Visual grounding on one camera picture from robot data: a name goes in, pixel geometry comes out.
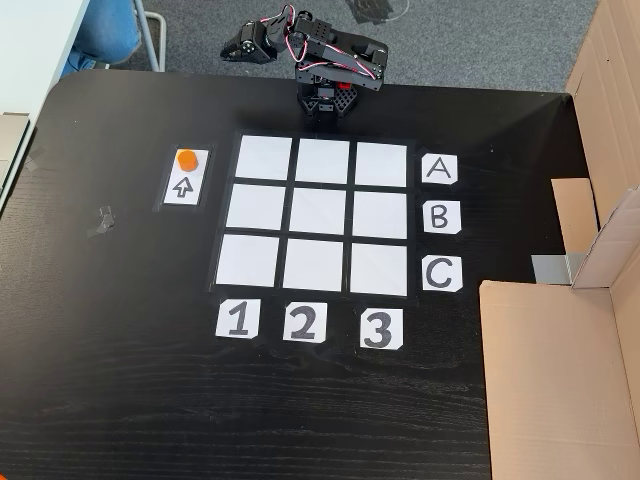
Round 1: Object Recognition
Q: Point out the brown cardboard screen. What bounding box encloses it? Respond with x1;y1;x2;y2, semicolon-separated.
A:
478;0;640;480

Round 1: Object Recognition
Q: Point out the paper sheet with arrow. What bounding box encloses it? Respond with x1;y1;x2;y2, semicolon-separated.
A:
152;144;217;212

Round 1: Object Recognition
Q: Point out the person's leg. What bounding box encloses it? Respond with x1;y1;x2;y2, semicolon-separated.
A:
60;0;144;77

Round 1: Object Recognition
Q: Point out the paper sheet number 1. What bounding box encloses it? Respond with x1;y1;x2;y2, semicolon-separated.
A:
215;298;261;340

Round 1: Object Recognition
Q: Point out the paper sheet letter A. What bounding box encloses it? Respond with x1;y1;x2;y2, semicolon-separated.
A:
420;153;459;186

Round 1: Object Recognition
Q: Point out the grey metal chair frame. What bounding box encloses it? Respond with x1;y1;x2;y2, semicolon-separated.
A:
130;0;167;73

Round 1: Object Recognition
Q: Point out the grey tape patch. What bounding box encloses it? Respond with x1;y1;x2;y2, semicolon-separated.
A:
23;146;50;174

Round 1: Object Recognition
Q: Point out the paper sheet number 2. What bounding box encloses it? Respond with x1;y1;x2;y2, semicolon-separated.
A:
282;301;329;344

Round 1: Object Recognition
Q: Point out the paper sheet number 3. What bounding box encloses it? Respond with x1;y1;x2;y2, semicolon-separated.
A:
359;307;405;350

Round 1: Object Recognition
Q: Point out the white desk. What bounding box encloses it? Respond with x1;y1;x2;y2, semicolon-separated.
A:
0;0;92;214

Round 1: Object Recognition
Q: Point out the paper sheet letter C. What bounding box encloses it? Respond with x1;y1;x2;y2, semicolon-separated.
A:
421;255;464;293

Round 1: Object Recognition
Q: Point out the paper sheet letter B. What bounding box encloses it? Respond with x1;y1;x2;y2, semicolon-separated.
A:
422;200;462;235

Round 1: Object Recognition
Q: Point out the crumpled clear tape piece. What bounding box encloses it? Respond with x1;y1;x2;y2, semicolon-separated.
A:
86;204;118;240

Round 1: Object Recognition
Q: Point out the white nine-square grid sheet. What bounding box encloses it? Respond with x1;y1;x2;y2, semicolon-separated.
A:
207;130;419;300

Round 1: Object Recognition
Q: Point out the red white servo cable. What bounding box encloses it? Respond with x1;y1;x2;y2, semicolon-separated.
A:
259;3;384;81

